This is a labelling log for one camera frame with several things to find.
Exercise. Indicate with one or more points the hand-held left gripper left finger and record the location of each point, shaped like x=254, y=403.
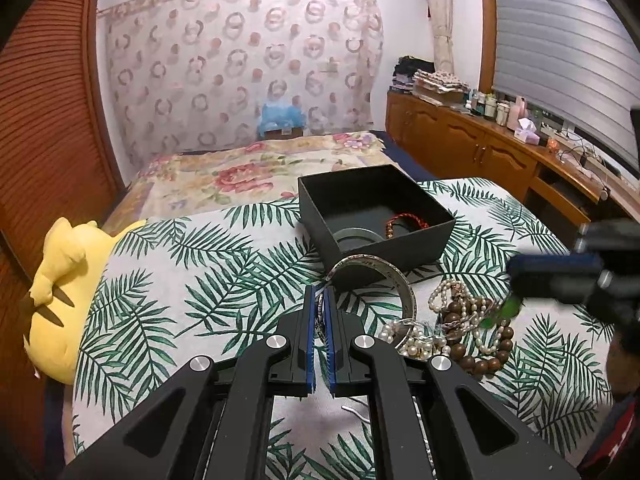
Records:
x=310, y=345

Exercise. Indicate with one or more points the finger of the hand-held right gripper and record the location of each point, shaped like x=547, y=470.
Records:
x=555, y=272

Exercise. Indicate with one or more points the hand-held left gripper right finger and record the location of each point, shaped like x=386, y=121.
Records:
x=332, y=347

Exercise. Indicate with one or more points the silver engraved bangle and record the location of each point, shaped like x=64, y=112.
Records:
x=407, y=290

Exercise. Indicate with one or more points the black jewelry box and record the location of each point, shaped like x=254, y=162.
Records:
x=380, y=220

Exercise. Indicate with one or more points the person's right forearm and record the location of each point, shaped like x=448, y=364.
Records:
x=617, y=435

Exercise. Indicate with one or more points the grey metal bangle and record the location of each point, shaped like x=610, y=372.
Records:
x=357, y=237

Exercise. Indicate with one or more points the green leaf print cloth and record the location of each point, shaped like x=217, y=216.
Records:
x=200, y=310

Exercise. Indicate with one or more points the pink white gift box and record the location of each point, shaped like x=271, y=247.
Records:
x=527, y=131

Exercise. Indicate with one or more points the pink carton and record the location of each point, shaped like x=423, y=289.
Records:
x=519, y=112

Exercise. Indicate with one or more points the wooden sideboard cabinet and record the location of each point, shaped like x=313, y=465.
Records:
x=465, y=135

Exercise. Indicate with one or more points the row of cosmetic bottles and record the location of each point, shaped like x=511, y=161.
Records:
x=487, y=107

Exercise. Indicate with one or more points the floral blanket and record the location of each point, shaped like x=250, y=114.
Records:
x=235, y=175

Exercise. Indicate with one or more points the navy bed sheet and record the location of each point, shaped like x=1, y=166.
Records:
x=392, y=152

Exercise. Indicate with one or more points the patterned fabric bundle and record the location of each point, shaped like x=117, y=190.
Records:
x=442, y=85

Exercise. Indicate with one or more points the grey window blind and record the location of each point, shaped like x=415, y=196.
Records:
x=565, y=40

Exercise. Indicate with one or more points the blue plush toy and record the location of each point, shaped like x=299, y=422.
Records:
x=280, y=117

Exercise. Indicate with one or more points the stack of folded clothes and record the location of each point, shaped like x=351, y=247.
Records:
x=412, y=72

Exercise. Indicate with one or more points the yellow plush toy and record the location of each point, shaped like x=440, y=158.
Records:
x=65, y=280

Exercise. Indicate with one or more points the white lace curtain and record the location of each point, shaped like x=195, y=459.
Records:
x=440, y=15

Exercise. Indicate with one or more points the circle pattern curtain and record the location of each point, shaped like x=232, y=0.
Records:
x=240, y=60

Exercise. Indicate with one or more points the wooden slatted wardrobe door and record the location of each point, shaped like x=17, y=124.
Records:
x=45, y=135

